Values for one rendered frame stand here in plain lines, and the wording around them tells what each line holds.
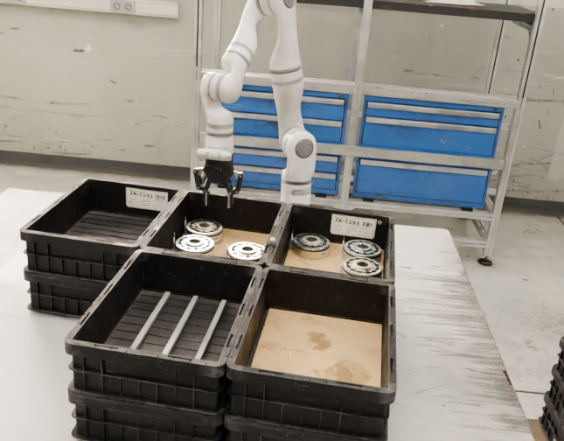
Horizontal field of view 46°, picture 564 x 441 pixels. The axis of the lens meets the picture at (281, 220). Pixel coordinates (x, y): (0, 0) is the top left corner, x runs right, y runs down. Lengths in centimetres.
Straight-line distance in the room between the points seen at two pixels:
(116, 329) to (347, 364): 49
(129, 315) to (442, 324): 83
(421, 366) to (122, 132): 335
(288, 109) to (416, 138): 172
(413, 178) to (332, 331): 225
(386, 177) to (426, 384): 217
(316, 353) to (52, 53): 357
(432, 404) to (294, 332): 35
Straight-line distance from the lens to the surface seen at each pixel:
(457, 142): 365
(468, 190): 375
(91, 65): 461
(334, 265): 178
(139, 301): 158
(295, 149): 195
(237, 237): 189
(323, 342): 146
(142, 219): 200
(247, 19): 184
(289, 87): 191
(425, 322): 186
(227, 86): 169
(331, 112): 354
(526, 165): 472
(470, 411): 158
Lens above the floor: 164
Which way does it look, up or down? 24 degrees down
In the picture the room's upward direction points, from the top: 5 degrees clockwise
